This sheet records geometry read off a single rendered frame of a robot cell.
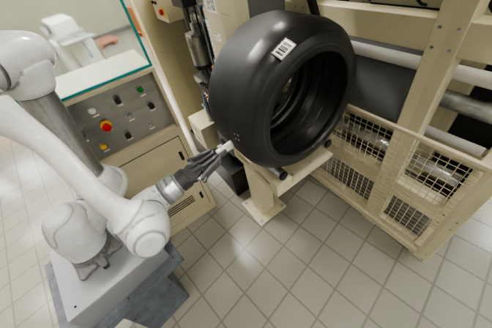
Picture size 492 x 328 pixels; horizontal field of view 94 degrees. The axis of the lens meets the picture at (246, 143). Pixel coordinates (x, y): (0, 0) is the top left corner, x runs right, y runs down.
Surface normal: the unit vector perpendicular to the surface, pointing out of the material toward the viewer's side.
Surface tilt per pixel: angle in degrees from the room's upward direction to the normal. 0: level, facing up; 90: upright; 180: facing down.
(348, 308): 0
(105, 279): 5
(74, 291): 5
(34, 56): 93
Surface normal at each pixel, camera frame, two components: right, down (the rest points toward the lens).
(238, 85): -0.74, -0.03
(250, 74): -0.49, -0.04
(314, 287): -0.15, -0.72
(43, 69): 0.99, 0.11
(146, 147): 0.58, 0.49
